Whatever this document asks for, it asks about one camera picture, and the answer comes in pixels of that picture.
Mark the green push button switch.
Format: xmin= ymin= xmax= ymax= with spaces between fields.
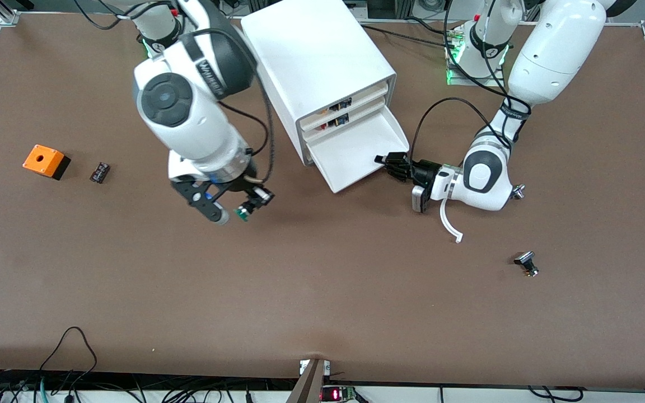
xmin=234 ymin=189 xmax=274 ymax=223

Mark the orange button enclosure box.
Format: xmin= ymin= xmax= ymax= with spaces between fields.
xmin=22 ymin=144 xmax=72 ymax=181

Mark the white plastic drawer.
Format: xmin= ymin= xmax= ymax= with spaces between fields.
xmin=306 ymin=105 xmax=411 ymax=194
xmin=302 ymin=96 xmax=387 ymax=145
xmin=300 ymin=83 xmax=389 ymax=134

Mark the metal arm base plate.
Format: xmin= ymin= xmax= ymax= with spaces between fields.
xmin=446 ymin=28 xmax=506 ymax=87

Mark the device with red display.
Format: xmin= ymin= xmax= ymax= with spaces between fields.
xmin=321 ymin=385 xmax=358 ymax=403

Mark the black capped switch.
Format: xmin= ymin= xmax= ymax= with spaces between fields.
xmin=513 ymin=251 xmax=540 ymax=278

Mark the white drawer cabinet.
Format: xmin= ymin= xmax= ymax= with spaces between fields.
xmin=241 ymin=0 xmax=399 ymax=167

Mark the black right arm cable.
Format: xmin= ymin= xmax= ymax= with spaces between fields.
xmin=73 ymin=0 xmax=276 ymax=185

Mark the black table cable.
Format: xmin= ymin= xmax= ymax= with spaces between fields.
xmin=359 ymin=16 xmax=464 ymax=49

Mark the white curved plastic arc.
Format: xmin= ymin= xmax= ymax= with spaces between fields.
xmin=440 ymin=199 xmax=464 ymax=244

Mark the black looped cable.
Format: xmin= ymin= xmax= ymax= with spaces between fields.
xmin=39 ymin=326 xmax=99 ymax=388

